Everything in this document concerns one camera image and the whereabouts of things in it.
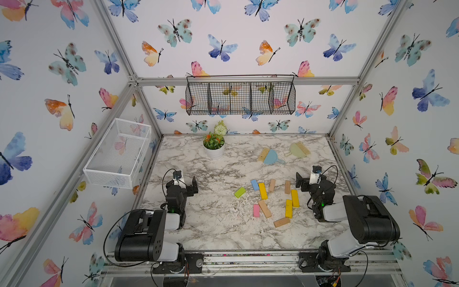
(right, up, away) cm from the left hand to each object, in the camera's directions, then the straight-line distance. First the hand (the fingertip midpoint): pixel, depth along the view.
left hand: (186, 176), depth 91 cm
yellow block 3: (+51, -16, -2) cm, 53 cm away
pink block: (+35, -17, -2) cm, 39 cm away
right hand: (+62, +2, +1) cm, 62 cm away
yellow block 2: (+55, -11, +1) cm, 56 cm away
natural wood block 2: (+52, -7, +5) cm, 53 cm away
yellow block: (+39, -8, +5) cm, 40 cm away
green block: (+27, -9, +4) cm, 29 cm away
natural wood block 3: (+39, -16, -2) cm, 42 cm away
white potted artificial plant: (+13, +17, +5) cm, 22 cm away
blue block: (+36, -6, +5) cm, 36 cm away
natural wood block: (+44, -6, +5) cm, 45 cm away
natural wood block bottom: (+46, -21, -6) cm, 51 cm away
